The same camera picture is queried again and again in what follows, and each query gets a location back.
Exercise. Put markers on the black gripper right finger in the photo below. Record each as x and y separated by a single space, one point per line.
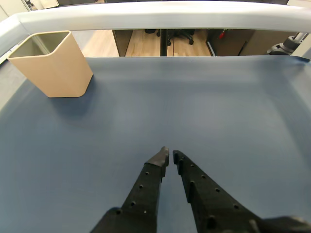
211 201

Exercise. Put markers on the brown partition panel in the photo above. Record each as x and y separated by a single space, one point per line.
122 42

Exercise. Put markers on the black pole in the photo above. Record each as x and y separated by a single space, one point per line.
163 43

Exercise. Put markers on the small red object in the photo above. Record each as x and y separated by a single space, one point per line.
222 34

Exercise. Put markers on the black office chair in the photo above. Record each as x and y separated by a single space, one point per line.
181 35

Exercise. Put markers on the dark blue table mat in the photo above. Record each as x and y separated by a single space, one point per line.
170 102

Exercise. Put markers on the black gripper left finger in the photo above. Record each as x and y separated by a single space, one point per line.
143 194

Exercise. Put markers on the grey table rail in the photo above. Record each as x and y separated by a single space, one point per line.
155 17

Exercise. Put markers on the grey and black stand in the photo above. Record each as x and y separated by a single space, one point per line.
284 46

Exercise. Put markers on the beige rounded box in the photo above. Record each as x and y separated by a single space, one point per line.
60 72

